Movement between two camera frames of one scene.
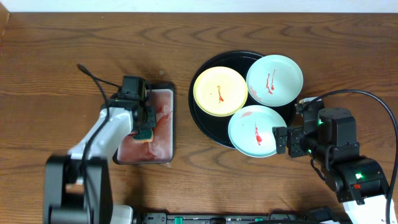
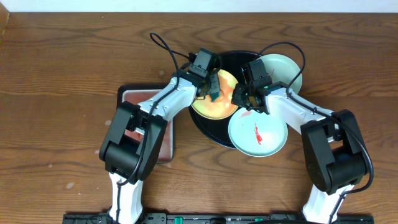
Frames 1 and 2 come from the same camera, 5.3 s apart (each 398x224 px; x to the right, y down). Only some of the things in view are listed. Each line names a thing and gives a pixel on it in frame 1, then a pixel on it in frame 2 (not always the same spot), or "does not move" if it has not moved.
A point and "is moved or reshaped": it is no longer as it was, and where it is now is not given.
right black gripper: x=292 y=142 to x=236 y=99
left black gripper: x=149 y=119 to x=212 y=86
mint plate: x=250 y=130 does not move
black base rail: x=290 y=218 does not move
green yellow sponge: x=144 y=135 is moved or reshaped
